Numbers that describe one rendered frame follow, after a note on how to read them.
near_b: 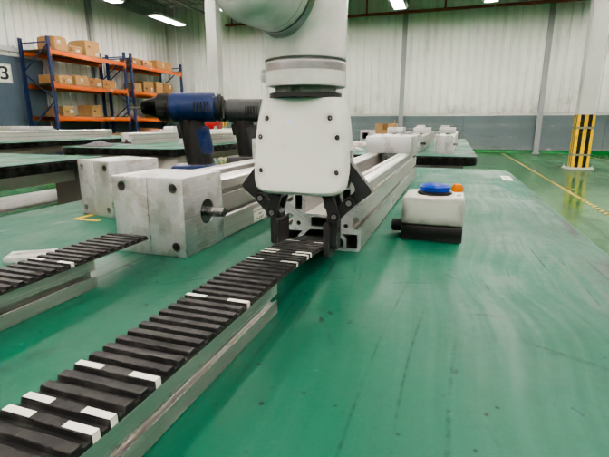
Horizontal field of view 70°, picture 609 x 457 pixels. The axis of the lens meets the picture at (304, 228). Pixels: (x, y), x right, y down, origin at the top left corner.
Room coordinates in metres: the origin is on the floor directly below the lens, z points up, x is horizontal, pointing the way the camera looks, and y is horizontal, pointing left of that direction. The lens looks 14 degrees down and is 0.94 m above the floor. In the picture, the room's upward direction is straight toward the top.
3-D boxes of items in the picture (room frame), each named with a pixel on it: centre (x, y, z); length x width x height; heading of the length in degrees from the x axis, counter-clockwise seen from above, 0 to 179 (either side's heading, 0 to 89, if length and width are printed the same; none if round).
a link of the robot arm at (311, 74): (0.48, 0.00, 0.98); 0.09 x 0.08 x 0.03; 71
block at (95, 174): (0.78, 0.32, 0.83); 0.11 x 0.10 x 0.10; 57
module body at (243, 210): (0.98, 0.03, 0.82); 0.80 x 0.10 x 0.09; 161
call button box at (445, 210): (0.61, -0.18, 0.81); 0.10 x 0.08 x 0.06; 71
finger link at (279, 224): (0.49, 0.04, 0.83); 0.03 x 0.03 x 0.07; 71
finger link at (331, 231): (0.47, -0.04, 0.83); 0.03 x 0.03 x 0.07; 71
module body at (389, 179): (0.92, -0.15, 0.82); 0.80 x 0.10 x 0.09; 161
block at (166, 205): (0.55, 0.16, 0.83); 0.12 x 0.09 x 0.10; 71
